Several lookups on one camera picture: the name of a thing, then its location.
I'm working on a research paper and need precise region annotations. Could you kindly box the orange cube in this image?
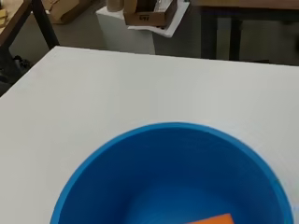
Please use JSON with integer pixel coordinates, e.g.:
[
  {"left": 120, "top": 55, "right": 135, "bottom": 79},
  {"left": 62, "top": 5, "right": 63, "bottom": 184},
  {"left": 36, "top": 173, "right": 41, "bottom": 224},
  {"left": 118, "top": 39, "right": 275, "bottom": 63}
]
[{"left": 185, "top": 213, "right": 235, "bottom": 224}]

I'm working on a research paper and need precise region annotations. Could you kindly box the blue round tub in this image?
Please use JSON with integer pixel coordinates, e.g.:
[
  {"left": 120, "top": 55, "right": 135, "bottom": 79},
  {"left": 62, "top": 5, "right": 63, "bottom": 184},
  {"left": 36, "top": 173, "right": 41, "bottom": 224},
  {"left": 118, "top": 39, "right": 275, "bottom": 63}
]
[{"left": 50, "top": 121, "right": 295, "bottom": 224}]

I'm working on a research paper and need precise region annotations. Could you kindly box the white cabinet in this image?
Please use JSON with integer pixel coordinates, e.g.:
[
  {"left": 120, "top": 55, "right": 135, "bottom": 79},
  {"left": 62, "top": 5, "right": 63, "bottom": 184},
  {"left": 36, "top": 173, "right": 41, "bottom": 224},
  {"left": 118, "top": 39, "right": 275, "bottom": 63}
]
[{"left": 95, "top": 1, "right": 191, "bottom": 56}]

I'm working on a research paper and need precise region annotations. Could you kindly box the brown cardboard box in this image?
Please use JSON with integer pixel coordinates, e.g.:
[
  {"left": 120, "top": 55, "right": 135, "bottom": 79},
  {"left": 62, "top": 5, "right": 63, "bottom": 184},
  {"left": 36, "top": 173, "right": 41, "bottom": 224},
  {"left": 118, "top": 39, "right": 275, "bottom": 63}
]
[{"left": 122, "top": 0, "right": 178, "bottom": 28}]

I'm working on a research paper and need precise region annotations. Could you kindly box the dark desk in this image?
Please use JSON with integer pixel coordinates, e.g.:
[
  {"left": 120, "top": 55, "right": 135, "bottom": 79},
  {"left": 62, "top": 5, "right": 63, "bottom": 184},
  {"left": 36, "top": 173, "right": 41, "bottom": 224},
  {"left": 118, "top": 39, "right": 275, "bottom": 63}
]
[{"left": 190, "top": 0, "right": 299, "bottom": 64}]

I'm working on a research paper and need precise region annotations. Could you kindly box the flat cardboard sheet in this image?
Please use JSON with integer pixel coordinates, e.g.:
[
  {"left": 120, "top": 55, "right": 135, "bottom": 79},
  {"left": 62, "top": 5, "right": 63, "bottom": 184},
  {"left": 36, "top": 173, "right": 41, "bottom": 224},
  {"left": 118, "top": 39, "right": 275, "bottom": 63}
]
[{"left": 41, "top": 0, "right": 94, "bottom": 25}]

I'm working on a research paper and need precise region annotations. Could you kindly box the wooden desk with black leg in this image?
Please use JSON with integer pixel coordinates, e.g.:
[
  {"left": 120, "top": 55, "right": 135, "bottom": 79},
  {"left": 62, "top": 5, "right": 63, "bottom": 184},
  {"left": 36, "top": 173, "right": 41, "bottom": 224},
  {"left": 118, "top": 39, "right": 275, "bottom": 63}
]
[{"left": 0, "top": 0, "right": 61, "bottom": 85}]

